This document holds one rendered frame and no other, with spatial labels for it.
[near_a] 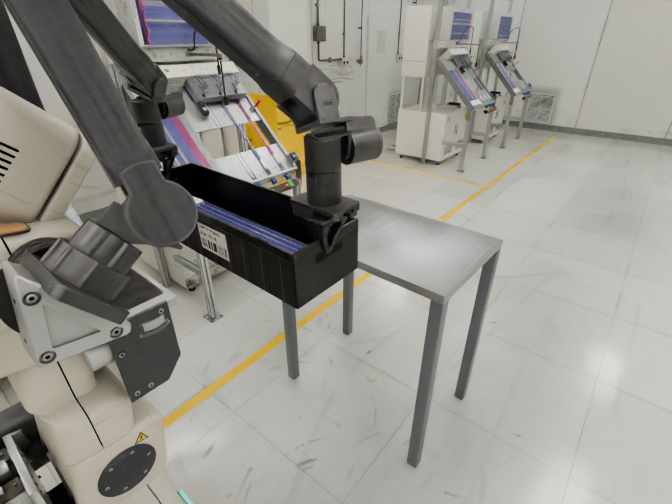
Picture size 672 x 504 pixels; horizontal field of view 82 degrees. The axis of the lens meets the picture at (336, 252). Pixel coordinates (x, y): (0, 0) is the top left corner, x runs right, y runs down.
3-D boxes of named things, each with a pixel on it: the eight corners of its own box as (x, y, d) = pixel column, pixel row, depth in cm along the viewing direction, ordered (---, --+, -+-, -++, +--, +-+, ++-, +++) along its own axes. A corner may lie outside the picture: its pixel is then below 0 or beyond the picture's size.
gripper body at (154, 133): (159, 145, 102) (151, 116, 98) (179, 152, 96) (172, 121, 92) (134, 151, 97) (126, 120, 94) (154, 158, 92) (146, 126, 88)
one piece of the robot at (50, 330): (37, 370, 42) (12, 277, 37) (23, 349, 44) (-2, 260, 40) (132, 333, 49) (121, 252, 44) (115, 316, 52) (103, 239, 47)
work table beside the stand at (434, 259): (415, 468, 146) (444, 296, 107) (288, 376, 186) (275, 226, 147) (466, 395, 176) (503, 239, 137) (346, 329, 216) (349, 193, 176)
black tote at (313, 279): (141, 221, 100) (128, 179, 94) (200, 200, 111) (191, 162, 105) (297, 310, 67) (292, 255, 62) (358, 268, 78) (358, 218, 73)
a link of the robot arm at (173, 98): (124, 63, 85) (155, 80, 84) (164, 58, 94) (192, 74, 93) (125, 114, 93) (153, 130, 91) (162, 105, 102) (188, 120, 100)
